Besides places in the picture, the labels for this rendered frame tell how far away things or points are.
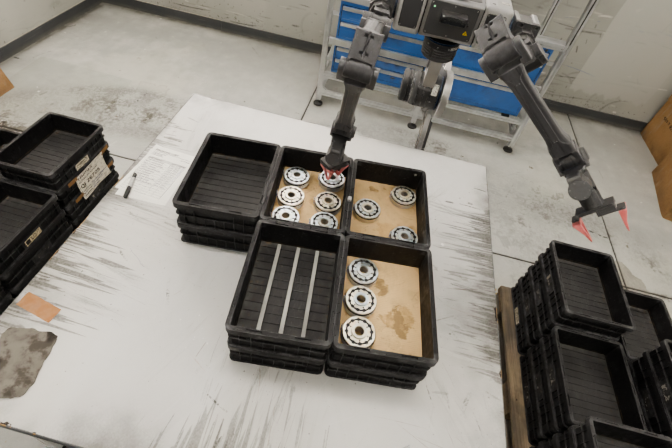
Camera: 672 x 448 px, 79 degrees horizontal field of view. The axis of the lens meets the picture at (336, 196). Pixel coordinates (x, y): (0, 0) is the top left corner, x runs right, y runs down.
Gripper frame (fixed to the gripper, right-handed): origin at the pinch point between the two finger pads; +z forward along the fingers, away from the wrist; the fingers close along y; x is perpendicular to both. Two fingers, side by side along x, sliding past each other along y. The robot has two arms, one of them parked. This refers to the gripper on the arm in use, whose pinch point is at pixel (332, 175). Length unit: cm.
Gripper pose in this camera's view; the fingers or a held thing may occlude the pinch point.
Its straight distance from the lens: 163.7
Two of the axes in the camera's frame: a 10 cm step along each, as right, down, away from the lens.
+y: 7.8, -3.8, 5.0
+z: -1.3, 6.7, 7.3
